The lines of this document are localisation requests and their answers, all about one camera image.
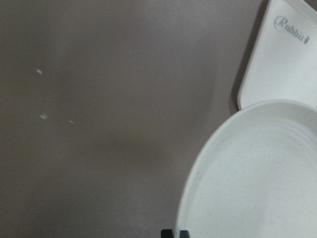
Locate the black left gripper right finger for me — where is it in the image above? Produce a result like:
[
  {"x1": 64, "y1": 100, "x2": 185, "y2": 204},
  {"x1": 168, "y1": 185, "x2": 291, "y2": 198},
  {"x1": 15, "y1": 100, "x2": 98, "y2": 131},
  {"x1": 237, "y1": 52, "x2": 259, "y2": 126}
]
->
[{"x1": 179, "y1": 230, "x2": 190, "y2": 238}]

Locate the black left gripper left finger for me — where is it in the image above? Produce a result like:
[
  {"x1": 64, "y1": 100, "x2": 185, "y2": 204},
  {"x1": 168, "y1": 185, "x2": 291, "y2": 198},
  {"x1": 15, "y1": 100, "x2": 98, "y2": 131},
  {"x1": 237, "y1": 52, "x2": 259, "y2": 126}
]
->
[{"x1": 160, "y1": 229, "x2": 173, "y2": 238}]

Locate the white rabbit tray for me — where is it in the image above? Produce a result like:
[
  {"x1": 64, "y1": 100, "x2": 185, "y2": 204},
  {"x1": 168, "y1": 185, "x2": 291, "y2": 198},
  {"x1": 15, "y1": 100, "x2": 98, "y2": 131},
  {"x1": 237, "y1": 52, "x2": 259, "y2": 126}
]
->
[{"x1": 237, "y1": 0, "x2": 317, "y2": 110}]

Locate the white round plate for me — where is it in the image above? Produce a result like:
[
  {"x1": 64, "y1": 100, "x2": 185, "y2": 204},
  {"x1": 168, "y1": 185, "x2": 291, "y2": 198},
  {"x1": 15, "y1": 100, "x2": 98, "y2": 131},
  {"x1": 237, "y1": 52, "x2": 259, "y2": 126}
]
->
[{"x1": 174, "y1": 100, "x2": 317, "y2": 238}]

